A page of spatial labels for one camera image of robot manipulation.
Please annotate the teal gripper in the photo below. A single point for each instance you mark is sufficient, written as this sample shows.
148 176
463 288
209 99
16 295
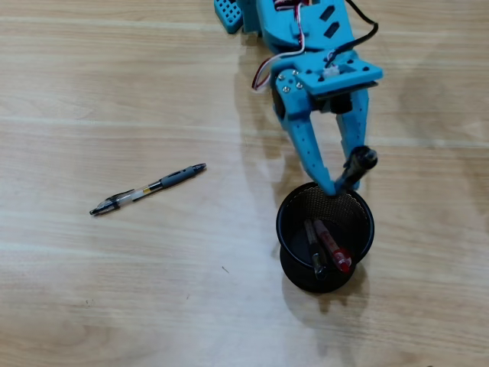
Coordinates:
292 100

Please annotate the black pen with silver tip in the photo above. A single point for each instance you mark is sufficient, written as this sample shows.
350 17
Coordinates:
361 160

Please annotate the red gel pen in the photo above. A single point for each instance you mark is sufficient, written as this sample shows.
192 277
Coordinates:
336 254

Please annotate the clear pen with black cap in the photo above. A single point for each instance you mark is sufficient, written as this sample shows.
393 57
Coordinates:
316 262

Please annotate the clear pen with grey grip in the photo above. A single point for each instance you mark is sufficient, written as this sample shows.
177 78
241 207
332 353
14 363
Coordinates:
175 177

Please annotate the teal robot base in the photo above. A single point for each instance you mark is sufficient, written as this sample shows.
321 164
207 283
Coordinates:
229 15

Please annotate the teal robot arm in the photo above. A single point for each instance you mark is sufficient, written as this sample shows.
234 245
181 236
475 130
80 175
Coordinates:
282 30

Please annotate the black mesh pen holder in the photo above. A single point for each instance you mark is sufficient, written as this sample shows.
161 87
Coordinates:
324 281

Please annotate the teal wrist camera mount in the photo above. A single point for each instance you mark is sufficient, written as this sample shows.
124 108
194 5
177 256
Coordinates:
344 82

